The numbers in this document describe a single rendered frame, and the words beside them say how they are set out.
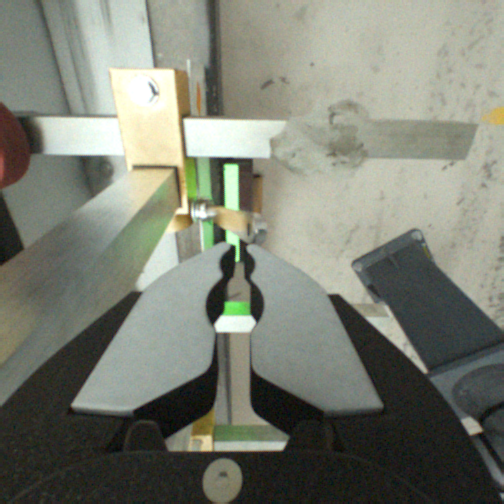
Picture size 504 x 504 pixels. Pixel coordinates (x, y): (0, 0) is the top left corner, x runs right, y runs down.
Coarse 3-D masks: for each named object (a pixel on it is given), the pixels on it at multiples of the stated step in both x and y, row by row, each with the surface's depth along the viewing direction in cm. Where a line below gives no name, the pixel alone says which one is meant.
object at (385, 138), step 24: (24, 120) 24; (48, 120) 24; (72, 120) 24; (96, 120) 24; (192, 120) 24; (216, 120) 24; (240, 120) 24; (264, 120) 24; (384, 120) 26; (408, 120) 26; (432, 120) 27; (456, 120) 27; (48, 144) 25; (72, 144) 25; (96, 144) 25; (120, 144) 25; (192, 144) 25; (216, 144) 25; (240, 144) 25; (264, 144) 25; (384, 144) 25; (408, 144) 25; (432, 144) 25; (456, 144) 25
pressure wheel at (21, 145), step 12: (0, 108) 22; (0, 120) 21; (12, 120) 22; (0, 132) 21; (12, 132) 22; (24, 132) 23; (0, 144) 21; (12, 144) 22; (24, 144) 23; (0, 156) 21; (12, 156) 22; (24, 156) 23; (0, 168) 22; (12, 168) 23; (24, 168) 24; (0, 180) 22; (12, 180) 24
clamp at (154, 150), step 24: (120, 72) 22; (144, 72) 22; (168, 72) 22; (120, 96) 22; (168, 96) 22; (120, 120) 23; (144, 120) 23; (168, 120) 23; (144, 144) 24; (168, 144) 24; (192, 168) 29; (192, 192) 29
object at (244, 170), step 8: (240, 168) 42; (248, 168) 42; (240, 176) 43; (248, 176) 43; (240, 184) 43; (248, 184) 43; (240, 192) 44; (248, 192) 44; (240, 200) 44; (248, 200) 44; (240, 208) 45; (248, 208) 45; (240, 240) 48; (240, 248) 48; (240, 256) 49
